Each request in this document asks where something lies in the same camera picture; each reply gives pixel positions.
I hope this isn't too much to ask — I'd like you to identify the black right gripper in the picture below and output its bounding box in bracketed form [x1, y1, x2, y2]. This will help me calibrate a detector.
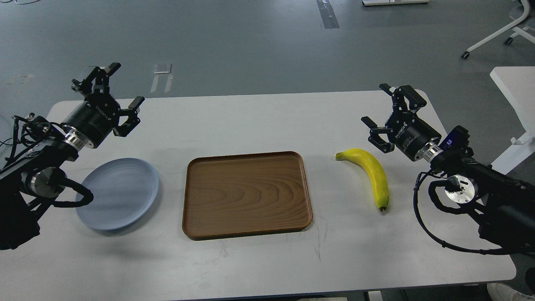
[361, 83, 442, 161]

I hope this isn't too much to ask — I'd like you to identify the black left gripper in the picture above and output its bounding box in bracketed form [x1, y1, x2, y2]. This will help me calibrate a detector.
[61, 63, 145, 148]

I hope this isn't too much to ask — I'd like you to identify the yellow banana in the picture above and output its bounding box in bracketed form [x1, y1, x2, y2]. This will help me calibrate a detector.
[335, 148, 390, 212]

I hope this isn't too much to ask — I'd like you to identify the blue round plate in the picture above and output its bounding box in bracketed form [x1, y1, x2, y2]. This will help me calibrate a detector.
[75, 158, 159, 231]

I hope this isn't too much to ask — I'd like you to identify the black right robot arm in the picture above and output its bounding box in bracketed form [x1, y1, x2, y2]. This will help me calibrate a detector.
[362, 83, 534, 255]

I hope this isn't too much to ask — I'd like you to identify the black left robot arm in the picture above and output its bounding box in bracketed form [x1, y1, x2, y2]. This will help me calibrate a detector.
[0, 62, 145, 250]

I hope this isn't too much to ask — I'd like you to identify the white side table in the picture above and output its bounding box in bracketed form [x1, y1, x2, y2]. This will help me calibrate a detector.
[490, 66, 535, 174]

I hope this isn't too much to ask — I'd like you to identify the brown wooden tray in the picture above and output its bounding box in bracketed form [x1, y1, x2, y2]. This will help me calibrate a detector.
[182, 151, 313, 240]

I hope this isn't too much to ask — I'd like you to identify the white wheeled stand base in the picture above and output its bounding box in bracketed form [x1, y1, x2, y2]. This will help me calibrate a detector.
[460, 0, 535, 60]

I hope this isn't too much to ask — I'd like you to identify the white shoe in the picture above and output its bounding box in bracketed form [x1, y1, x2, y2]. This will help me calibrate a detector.
[487, 283, 535, 301]

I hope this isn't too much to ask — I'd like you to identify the white floor base plate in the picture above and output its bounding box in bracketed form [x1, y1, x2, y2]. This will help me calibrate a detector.
[362, 0, 430, 6]

